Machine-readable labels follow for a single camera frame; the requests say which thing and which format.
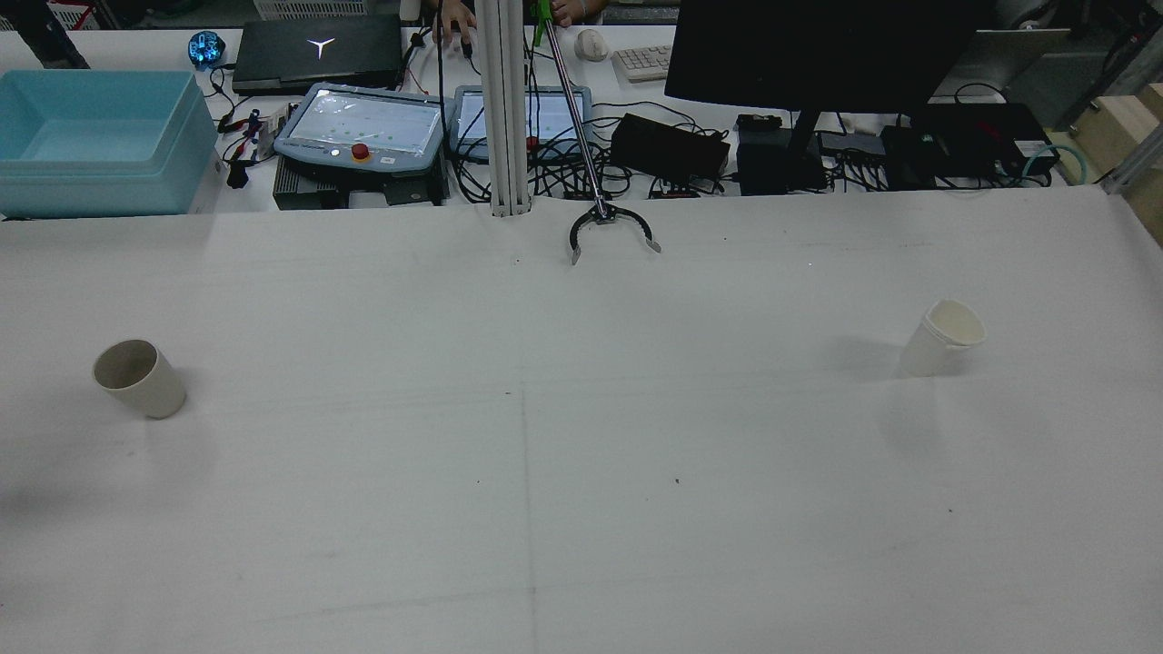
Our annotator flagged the white paper cup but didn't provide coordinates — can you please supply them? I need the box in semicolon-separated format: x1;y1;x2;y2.
900;299;988;379

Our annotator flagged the beige ceramic cup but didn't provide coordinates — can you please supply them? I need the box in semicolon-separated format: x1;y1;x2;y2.
92;339;188;421

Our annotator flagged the reacher grabber tool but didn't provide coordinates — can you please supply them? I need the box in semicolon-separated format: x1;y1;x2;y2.
532;0;662;267

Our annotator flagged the black power brick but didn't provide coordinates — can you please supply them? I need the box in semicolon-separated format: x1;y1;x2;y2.
610;114;732;180

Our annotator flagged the grey teach pendant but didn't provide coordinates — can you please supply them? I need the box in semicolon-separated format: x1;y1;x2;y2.
451;84;594;164

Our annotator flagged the black controller box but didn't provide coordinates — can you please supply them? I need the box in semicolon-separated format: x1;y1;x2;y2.
273;154;451;211

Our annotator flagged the beige keyboard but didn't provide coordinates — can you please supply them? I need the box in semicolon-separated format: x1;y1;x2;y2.
611;45;673;84

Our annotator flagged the teach pendant with red button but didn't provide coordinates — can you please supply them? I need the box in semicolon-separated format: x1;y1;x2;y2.
273;82;446;175

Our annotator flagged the small dark power adapter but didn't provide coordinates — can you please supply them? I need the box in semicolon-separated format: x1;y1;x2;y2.
818;130;887;163

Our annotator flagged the black monitor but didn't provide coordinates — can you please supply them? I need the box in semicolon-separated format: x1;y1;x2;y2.
664;0;996;193

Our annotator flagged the black laptop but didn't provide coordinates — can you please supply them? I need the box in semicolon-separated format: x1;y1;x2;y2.
231;15;406;96

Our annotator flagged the white plastic crate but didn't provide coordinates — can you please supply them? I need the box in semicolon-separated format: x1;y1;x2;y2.
253;0;372;21

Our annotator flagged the black electronics box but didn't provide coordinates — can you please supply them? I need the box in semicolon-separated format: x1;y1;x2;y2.
881;102;1060;190

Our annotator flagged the silver grey panel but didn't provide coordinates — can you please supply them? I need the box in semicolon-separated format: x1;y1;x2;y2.
927;27;1073;101

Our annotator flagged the light blue plastic bin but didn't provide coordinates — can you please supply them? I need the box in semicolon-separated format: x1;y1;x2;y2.
0;70;219;220

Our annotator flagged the wooden box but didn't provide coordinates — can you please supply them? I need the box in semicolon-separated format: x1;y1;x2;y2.
1072;84;1163;246

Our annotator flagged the aluminium post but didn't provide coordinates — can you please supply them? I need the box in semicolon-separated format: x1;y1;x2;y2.
476;0;531;217

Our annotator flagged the aluminium frame beam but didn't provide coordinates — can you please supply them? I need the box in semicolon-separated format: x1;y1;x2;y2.
1102;136;1163;196

